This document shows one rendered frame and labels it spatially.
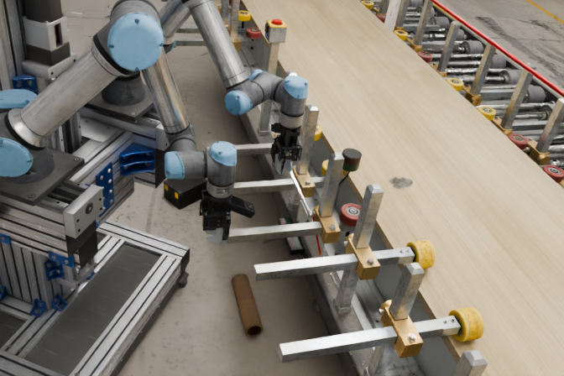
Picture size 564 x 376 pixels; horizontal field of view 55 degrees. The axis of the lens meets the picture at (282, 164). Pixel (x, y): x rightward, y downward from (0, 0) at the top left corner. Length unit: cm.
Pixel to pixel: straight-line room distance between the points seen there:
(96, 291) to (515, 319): 159
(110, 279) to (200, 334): 45
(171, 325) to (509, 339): 148
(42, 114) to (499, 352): 126
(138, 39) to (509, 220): 135
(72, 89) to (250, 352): 151
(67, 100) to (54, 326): 119
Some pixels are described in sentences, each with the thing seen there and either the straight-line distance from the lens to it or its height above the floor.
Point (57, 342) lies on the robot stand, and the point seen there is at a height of 21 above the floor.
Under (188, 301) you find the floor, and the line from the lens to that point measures 263.
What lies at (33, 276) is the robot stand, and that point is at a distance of 226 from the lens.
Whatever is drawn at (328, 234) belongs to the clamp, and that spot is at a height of 86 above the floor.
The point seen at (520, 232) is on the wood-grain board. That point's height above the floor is 90.
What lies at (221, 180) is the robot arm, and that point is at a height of 110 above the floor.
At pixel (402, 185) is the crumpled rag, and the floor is 91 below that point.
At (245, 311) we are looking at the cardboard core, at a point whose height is 7.
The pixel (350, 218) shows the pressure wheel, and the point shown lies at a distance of 175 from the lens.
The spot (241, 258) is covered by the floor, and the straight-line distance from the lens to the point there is 283.
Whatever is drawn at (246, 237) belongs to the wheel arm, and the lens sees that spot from 170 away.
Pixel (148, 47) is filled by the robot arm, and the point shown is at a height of 149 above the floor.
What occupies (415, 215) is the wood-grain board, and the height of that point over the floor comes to 90.
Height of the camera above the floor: 200
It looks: 35 degrees down
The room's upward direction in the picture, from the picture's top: 9 degrees clockwise
